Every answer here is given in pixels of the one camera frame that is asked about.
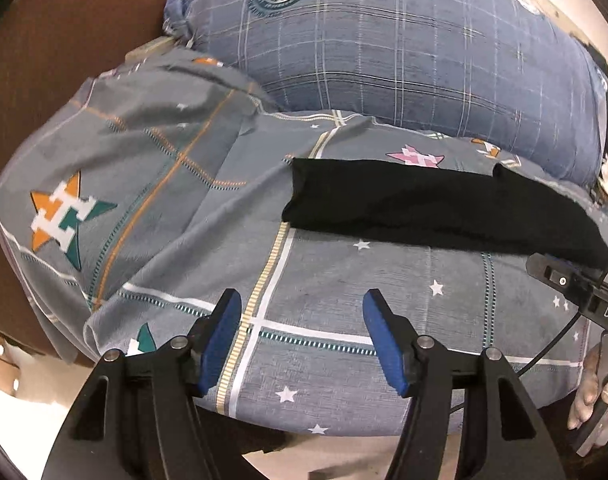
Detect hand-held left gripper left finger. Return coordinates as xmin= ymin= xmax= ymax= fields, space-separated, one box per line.
xmin=41 ymin=287 xmax=245 ymax=480

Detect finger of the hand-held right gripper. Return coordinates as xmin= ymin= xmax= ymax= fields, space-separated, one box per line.
xmin=526 ymin=252 xmax=593 ymax=308

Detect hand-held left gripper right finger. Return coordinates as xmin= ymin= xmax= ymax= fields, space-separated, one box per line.
xmin=361 ymin=289 xmax=567 ymax=480

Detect black pants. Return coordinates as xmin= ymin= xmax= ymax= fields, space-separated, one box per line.
xmin=282 ymin=157 xmax=608 ymax=268

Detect person's right hand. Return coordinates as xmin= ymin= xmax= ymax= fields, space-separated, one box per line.
xmin=568 ymin=342 xmax=608 ymax=431

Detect grey star-print bed sheet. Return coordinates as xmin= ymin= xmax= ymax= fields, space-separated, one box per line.
xmin=0 ymin=52 xmax=608 ymax=436

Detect blue plaid pillow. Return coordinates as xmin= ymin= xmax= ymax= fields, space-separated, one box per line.
xmin=163 ymin=0 xmax=608 ymax=187

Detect beige flat box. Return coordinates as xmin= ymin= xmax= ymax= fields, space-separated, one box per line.
xmin=125 ymin=39 xmax=173 ymax=65

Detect brown headboard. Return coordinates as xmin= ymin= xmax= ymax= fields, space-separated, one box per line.
xmin=0 ymin=0 xmax=185 ymax=361

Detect thin black cable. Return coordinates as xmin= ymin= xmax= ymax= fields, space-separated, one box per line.
xmin=449 ymin=237 xmax=608 ymax=416

